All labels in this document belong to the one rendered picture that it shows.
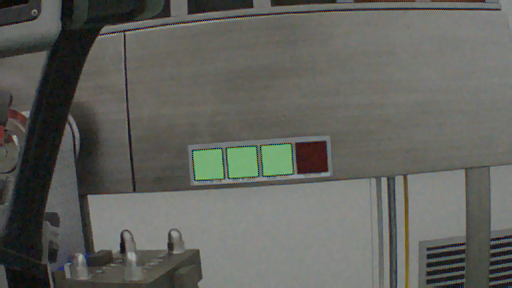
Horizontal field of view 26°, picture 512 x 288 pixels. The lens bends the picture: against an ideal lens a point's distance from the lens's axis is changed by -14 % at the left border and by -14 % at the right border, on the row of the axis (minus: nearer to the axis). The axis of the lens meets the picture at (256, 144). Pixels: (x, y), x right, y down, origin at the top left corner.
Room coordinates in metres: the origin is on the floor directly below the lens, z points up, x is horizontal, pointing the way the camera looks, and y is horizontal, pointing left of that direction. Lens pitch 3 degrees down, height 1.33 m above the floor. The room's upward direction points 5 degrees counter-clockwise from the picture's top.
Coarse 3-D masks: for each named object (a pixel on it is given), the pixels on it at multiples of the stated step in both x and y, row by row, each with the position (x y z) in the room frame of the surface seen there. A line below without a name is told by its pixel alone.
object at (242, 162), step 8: (232, 152) 2.19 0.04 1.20; (240, 152) 2.18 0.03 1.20; (248, 152) 2.18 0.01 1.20; (232, 160) 2.19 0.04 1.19; (240, 160) 2.18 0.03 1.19; (248, 160) 2.18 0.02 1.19; (256, 160) 2.18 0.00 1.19; (232, 168) 2.19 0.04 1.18; (240, 168) 2.18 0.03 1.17; (248, 168) 2.18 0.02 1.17; (256, 168) 2.18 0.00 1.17; (232, 176) 2.19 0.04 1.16; (240, 176) 2.18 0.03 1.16; (248, 176) 2.18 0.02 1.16
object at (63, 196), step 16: (64, 176) 2.08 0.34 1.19; (64, 192) 2.07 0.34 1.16; (48, 208) 1.96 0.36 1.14; (64, 208) 2.06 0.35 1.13; (64, 224) 2.05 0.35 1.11; (80, 224) 2.15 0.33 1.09; (64, 240) 2.03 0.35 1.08; (80, 240) 2.13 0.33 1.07; (64, 256) 2.02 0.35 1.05; (48, 272) 1.92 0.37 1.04
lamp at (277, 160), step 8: (288, 144) 2.17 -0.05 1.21; (264, 152) 2.18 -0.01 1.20; (272, 152) 2.17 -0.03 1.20; (280, 152) 2.17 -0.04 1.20; (288, 152) 2.17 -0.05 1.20; (264, 160) 2.18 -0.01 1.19; (272, 160) 2.18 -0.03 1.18; (280, 160) 2.17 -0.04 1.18; (288, 160) 2.17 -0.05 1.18; (264, 168) 2.18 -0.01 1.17; (272, 168) 2.18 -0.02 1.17; (280, 168) 2.17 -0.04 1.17; (288, 168) 2.17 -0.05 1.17
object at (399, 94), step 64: (0, 64) 2.27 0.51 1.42; (128, 64) 2.22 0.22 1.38; (192, 64) 2.20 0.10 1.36; (256, 64) 2.18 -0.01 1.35; (320, 64) 2.17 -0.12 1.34; (384, 64) 2.15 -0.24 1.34; (448, 64) 2.13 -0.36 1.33; (128, 128) 2.23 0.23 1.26; (192, 128) 2.20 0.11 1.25; (256, 128) 2.19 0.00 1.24; (320, 128) 2.17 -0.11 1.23; (384, 128) 2.15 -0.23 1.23; (448, 128) 2.13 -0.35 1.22; (128, 192) 2.23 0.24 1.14
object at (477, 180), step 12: (480, 168) 2.27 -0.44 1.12; (468, 180) 2.28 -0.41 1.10; (480, 180) 2.27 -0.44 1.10; (468, 192) 2.28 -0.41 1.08; (480, 192) 2.27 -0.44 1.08; (468, 204) 2.28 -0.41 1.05; (480, 204) 2.28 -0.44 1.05; (468, 216) 2.28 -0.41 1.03; (480, 216) 2.28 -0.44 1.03; (468, 228) 2.28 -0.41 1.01; (480, 228) 2.27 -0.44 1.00; (468, 240) 2.28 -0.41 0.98; (480, 240) 2.27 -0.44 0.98; (468, 252) 2.28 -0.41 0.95; (480, 252) 2.27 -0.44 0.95; (468, 264) 2.28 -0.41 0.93; (480, 264) 2.27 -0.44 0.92; (468, 276) 2.28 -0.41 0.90; (480, 276) 2.27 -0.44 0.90
